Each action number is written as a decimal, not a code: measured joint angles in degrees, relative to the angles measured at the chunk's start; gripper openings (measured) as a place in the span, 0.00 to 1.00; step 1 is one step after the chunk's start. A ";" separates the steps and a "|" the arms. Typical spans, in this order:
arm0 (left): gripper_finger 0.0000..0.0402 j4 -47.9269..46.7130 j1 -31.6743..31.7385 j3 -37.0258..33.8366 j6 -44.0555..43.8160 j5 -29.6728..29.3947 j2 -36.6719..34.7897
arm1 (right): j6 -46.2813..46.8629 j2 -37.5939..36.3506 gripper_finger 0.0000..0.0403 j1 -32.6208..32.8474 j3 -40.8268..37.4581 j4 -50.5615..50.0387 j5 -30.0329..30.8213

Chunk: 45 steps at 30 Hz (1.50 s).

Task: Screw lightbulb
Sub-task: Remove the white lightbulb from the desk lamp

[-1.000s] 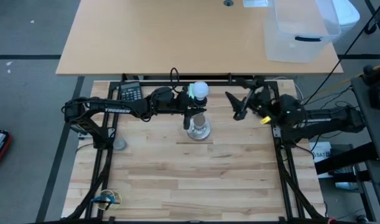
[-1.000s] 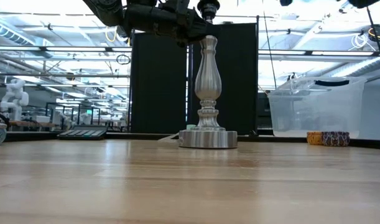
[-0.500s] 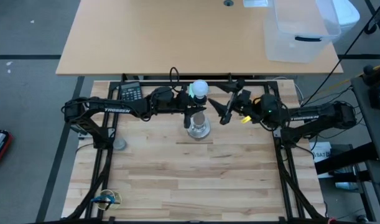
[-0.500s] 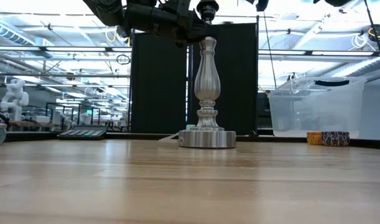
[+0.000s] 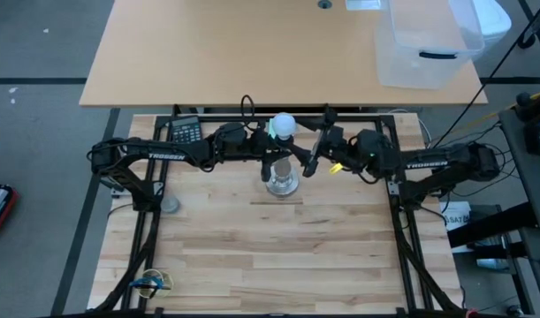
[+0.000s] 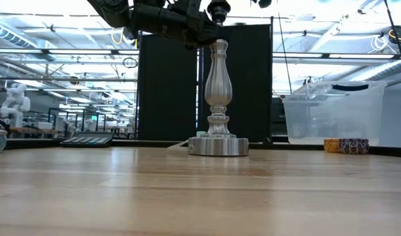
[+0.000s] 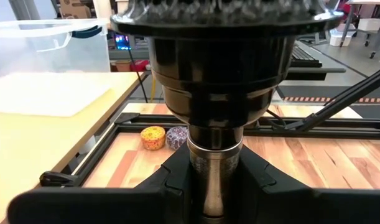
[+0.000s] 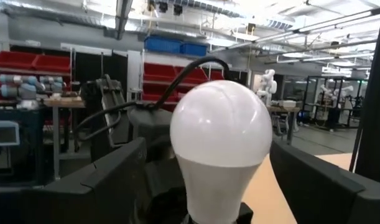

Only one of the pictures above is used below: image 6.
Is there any clear plastic storage bin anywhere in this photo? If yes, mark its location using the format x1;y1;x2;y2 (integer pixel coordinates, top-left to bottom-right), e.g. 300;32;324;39
282;80;387;147

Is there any clear lamp power cord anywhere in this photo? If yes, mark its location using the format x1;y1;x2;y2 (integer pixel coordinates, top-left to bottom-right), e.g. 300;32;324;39
166;140;190;153

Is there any black partition screen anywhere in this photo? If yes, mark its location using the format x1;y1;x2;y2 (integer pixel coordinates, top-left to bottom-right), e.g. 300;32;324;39
137;23;274;142

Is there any black calculator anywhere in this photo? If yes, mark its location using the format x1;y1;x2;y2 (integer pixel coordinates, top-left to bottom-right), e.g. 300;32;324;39
60;131;115;148

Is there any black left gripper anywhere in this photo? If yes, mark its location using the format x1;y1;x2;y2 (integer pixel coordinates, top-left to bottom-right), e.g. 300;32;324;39
129;0;221;50

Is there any black ceiling-hung device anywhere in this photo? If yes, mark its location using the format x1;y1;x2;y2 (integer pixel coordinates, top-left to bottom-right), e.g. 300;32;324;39
388;25;401;45

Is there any silver metal lamp base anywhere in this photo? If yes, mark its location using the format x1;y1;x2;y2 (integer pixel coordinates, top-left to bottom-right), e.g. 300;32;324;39
188;0;250;157

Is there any thin black stand pole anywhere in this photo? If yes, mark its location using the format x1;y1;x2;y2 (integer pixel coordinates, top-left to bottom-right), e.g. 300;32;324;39
383;0;401;86

